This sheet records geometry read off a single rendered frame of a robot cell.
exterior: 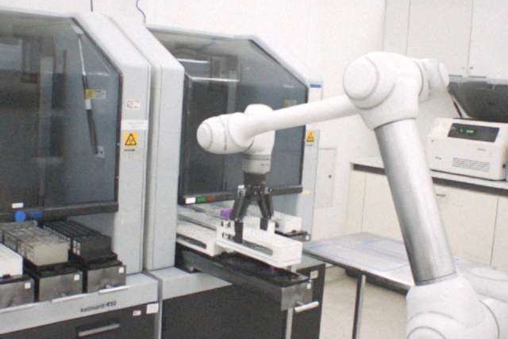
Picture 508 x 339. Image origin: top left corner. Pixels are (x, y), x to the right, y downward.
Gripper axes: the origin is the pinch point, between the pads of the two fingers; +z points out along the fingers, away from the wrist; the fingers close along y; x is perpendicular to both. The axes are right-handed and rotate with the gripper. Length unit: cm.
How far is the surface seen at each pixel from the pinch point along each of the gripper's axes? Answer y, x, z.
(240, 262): 1.8, 6.0, 11.2
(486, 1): 258, 57, -115
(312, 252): 27.9, -2.5, 9.5
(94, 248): -40.2, 28.5, 6.4
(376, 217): 230, 112, 40
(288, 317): 28.9, 7.2, 37.1
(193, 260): -6.3, 21.2, 13.1
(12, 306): -71, 18, 17
